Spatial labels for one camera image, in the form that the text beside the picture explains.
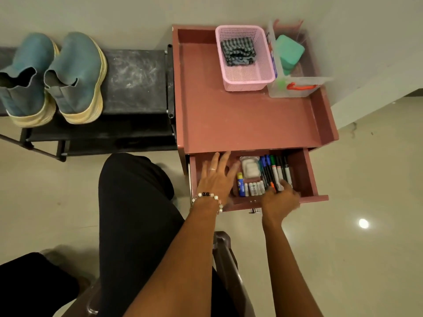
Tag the person's left hand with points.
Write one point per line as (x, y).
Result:
(214, 183)

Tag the person's right hand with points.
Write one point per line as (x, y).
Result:
(279, 204)

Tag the person's right fingers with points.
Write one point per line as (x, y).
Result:
(285, 190)

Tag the person's left thumb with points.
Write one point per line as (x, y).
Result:
(235, 168)

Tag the person's left little finger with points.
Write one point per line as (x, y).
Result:
(204, 168)

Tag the person's right forearm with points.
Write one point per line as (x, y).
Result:
(287, 267)

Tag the person's left forearm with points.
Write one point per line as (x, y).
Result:
(178, 260)

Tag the clear bag of white pads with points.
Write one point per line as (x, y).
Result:
(250, 167)

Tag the blue glue stick yellow cap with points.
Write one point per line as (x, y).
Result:
(240, 185)

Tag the row of coloured markers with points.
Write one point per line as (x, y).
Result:
(276, 170)

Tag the pink cabinet drawer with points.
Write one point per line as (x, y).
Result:
(307, 178)

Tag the row of white batteries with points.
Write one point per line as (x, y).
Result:
(255, 188)

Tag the pink bedside cabinet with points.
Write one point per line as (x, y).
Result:
(244, 118)

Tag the person's black trouser leg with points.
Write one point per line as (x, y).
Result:
(138, 227)
(33, 283)

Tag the pink plastic basket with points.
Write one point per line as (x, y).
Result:
(246, 75)

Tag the brown plastic chair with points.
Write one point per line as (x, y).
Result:
(228, 267)

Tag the clear plastic storage box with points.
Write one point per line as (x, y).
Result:
(297, 82)

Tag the black shoe rack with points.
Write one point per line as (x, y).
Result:
(135, 82)

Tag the white tube with blue label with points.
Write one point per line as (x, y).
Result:
(273, 57)

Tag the striped grey folded cloth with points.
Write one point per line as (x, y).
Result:
(238, 51)

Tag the green sponge block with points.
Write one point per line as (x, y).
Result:
(289, 52)

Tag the blue boot with cream sole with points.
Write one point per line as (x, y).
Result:
(24, 75)
(77, 75)

